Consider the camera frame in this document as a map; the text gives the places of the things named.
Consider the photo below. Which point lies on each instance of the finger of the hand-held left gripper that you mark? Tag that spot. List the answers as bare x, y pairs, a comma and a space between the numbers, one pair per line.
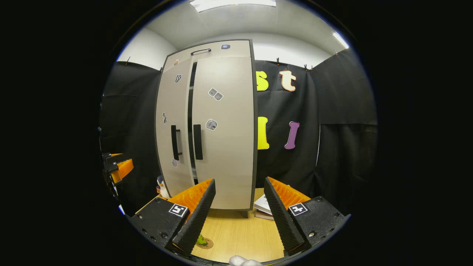
123, 170
112, 161

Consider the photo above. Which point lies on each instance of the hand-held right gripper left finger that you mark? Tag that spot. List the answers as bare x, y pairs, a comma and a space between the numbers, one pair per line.
196, 221

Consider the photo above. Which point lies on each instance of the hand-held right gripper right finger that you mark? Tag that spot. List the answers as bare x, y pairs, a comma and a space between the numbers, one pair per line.
282, 221

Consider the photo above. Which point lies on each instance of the grey cabinet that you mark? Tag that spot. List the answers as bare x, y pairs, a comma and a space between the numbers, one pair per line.
190, 111

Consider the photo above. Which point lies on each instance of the dark-edged book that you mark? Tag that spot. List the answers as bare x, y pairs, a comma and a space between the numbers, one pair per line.
264, 217

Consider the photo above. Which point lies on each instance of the white book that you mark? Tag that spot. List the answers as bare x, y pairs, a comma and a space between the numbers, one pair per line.
263, 205

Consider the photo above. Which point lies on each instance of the penguin plush toy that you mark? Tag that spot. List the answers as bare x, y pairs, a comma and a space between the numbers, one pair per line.
161, 190

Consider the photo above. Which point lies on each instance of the black backdrop cloth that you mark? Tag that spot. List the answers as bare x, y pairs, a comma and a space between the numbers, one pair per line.
343, 155
129, 111

